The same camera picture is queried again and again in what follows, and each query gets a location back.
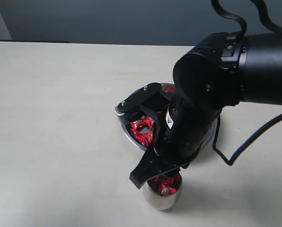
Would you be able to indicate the round stainless steel plate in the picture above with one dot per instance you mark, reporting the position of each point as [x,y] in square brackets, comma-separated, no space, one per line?
[167,90]

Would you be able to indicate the red candy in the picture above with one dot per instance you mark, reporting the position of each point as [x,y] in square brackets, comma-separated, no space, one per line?
[143,138]
[166,185]
[142,123]

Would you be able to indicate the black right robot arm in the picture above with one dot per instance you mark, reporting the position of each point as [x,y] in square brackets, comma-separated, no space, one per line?
[214,74]

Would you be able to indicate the red wrapped candy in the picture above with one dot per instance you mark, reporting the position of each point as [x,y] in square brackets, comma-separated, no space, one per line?
[142,123]
[143,138]

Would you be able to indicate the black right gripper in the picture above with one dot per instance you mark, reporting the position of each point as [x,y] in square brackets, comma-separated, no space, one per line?
[163,159]

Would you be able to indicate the stainless steel cup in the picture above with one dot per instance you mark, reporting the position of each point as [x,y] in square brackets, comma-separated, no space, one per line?
[161,202]

